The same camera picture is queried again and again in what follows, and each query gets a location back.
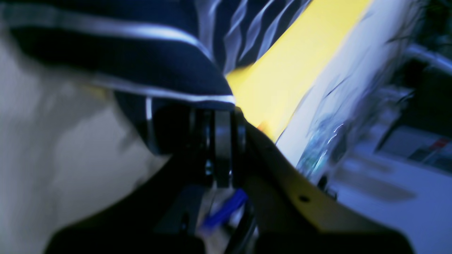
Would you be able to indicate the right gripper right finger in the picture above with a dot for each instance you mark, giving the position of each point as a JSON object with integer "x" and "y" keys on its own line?
{"x": 293, "y": 216}

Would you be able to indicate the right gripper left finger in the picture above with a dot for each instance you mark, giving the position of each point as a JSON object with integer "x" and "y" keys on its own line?
{"x": 159, "y": 217}

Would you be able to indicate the navy white striped T-shirt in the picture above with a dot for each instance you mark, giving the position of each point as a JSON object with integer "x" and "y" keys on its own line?
{"x": 161, "y": 57}

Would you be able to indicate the yellow table cloth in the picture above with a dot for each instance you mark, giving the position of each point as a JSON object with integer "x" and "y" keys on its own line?
{"x": 269, "y": 91}

